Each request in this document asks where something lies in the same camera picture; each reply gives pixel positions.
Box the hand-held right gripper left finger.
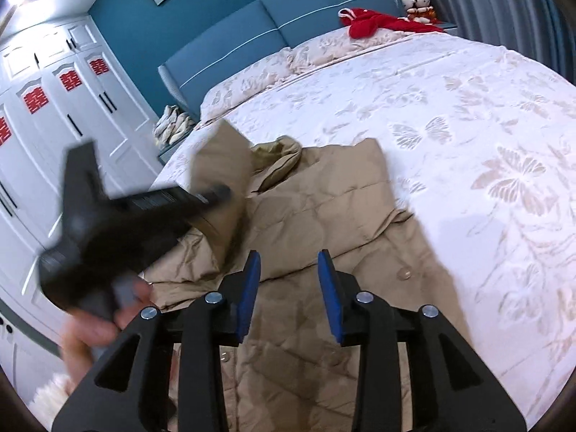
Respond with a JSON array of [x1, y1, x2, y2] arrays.
[[51, 251, 262, 432]]

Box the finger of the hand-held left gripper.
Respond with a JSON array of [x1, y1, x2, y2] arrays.
[[194, 182, 233, 207]]

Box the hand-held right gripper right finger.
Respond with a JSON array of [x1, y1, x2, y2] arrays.
[[317, 249, 528, 432]]

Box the tan padded jacket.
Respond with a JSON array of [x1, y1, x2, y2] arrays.
[[141, 119, 473, 432]]

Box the person's left hand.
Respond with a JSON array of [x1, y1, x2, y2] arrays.
[[60, 278, 154, 379]]

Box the folded floral cloth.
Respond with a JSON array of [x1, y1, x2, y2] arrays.
[[153, 104, 197, 145]]

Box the white wardrobe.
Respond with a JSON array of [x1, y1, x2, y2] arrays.
[[0, 13, 165, 370]]

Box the beige floral pillow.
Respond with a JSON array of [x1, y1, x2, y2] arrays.
[[199, 47, 294, 118], [288, 26, 408, 77]]

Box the blue padded headboard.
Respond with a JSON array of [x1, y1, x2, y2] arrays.
[[157, 0, 406, 120]]

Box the white floral bedspread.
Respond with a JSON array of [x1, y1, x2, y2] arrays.
[[150, 31, 576, 428]]

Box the red garment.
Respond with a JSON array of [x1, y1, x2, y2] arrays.
[[338, 8, 446, 39]]

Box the plush dolls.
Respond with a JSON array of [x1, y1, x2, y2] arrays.
[[400, 0, 440, 24]]

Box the grey curtain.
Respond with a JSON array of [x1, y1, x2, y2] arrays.
[[411, 0, 576, 95]]

